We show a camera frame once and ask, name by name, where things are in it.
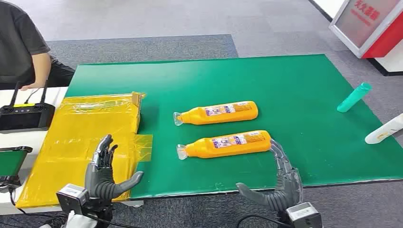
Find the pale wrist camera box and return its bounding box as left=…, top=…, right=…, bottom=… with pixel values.
left=286, top=202, right=323, bottom=228
left=57, top=184, right=90, bottom=215

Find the yellow taped cardboard box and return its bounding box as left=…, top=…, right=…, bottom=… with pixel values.
left=16, top=92, right=154, bottom=209

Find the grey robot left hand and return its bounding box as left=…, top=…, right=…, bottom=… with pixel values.
left=85, top=134, right=144, bottom=201

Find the black tablet cable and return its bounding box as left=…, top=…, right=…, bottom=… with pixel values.
left=9, top=188, right=64, bottom=221

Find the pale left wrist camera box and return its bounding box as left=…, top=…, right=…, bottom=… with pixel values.
left=57, top=184, right=90, bottom=215

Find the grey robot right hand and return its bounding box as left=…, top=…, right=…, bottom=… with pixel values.
left=236, top=139, right=304, bottom=212

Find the white plastic bottle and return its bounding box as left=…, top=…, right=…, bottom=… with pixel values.
left=365, top=113, right=403, bottom=145

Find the red and white sign stand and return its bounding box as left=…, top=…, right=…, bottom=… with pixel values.
left=329, top=0, right=403, bottom=76

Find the green table mat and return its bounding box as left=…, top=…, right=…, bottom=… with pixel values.
left=64, top=54, right=403, bottom=200

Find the person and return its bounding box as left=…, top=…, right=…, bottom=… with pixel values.
left=0, top=0, right=76, bottom=91

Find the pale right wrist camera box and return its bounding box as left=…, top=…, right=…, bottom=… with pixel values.
left=286, top=202, right=323, bottom=228

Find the black tablet with green screen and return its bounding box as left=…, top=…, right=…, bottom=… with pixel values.
left=0, top=146, right=33, bottom=190

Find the black remote controller with antennas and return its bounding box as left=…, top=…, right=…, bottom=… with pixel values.
left=0, top=80, right=56, bottom=132

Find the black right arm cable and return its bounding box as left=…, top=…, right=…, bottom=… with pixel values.
left=236, top=214, right=286, bottom=228

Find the orange bottle with clear cap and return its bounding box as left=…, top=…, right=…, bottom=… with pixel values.
left=176, top=130, right=272, bottom=161
left=173, top=101, right=259, bottom=126

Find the teal plastic bottle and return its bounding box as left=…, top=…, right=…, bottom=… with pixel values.
left=336, top=82, right=373, bottom=113

